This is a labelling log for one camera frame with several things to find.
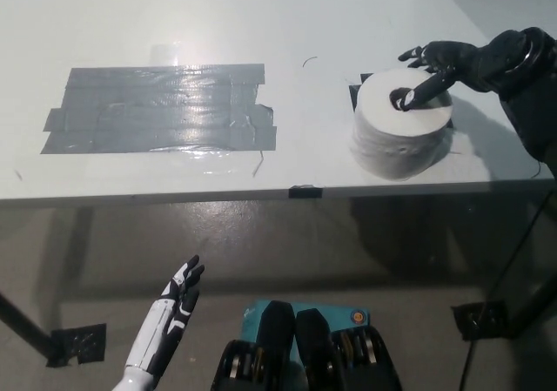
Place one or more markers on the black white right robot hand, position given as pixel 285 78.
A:
pixel 457 62

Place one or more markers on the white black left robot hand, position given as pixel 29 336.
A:
pixel 156 325

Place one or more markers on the white toilet paper roll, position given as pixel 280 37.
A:
pixel 391 147

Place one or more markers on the black tape square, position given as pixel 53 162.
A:
pixel 353 97

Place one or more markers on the black table leg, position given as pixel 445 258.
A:
pixel 24 323
pixel 537 312

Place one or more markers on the small black tape piece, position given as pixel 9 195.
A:
pixel 304 192

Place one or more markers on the grey duct tape patch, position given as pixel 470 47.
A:
pixel 161 110

